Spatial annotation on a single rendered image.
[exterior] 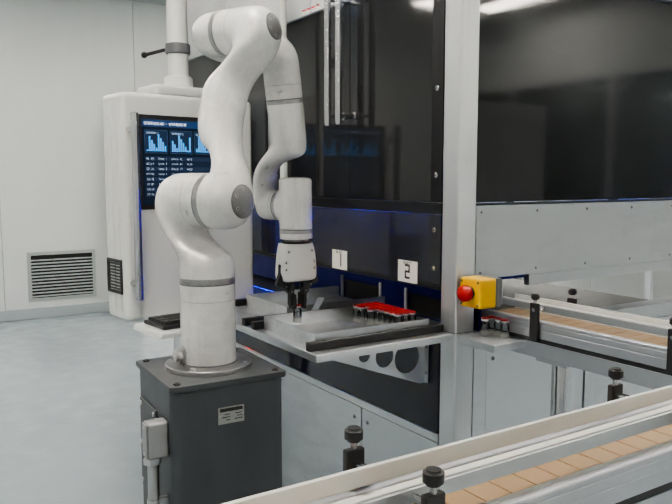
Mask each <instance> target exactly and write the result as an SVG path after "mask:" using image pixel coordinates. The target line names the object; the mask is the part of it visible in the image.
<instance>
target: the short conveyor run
mask: <svg viewBox="0 0 672 504"><path fill-rule="evenodd" d="M568 294H569V295H571V297H569V298H567V302H562V301H556V300H550V299H545V298H540V294H539V293H532V294H531V296H528V295H523V294H517V293H515V298H511V297H506V296H503V297H502V304H506V305H511V306H516V307H515V308H508V309H501V310H488V313H487V317H488V316H496V317H501V318H503V319H509V323H508V324H509V336H512V337H516V338H520V339H524V340H526V348H521V349H515V350H510V351H514V352H518V353H521V354H525V355H529V356H532V357H536V358H540V359H544V360H547V361H551V362H555V363H558V364H562V365H566V366H569V367H573V368H577V369H581V370H584V371H588V372H592V373H595V374H599V375H603V376H606V377H609V376H608V369H610V368H611V367H620V368H622V370H624V378H621V381H625V382H629V383H632V384H636V385H640V386H643V387H647V388H651V389H657V388H661V387H665V386H669V385H672V317H671V318H670V319H669V321H668V320H662V319H657V318H651V317H646V316H640V315H634V314H629V313H623V312H618V311H612V310H606V309H601V308H595V307H590V306H584V305H578V304H577V299H576V298H574V295H576V294H577V290H576V289H575V288H570V289H568Z"/></svg>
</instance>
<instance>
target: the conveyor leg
mask: <svg viewBox="0 0 672 504"><path fill-rule="evenodd" d="M536 360H537V361H540V362H544V363H547V364H551V365H552V371H551V403H550V417H551V416H555V415H559V414H562V413H566V412H570V411H572V388H573V367H569V366H566V365H562V364H558V363H555V362H551V361H547V360H544V359H540V358H536Z"/></svg>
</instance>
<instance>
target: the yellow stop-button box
mask: <svg viewBox="0 0 672 504"><path fill-rule="evenodd" d="M463 285H468V286H470V287H471V289H472V292H473V296H472V299H471V300H470V301H468V302H462V301H460V304H461V305H462V306H467V307H471V308H476V309H487V308H494V307H501V286H502V278H499V277H492V276H486V275H477V276H476V275H475V276H465V277H461V286H463Z"/></svg>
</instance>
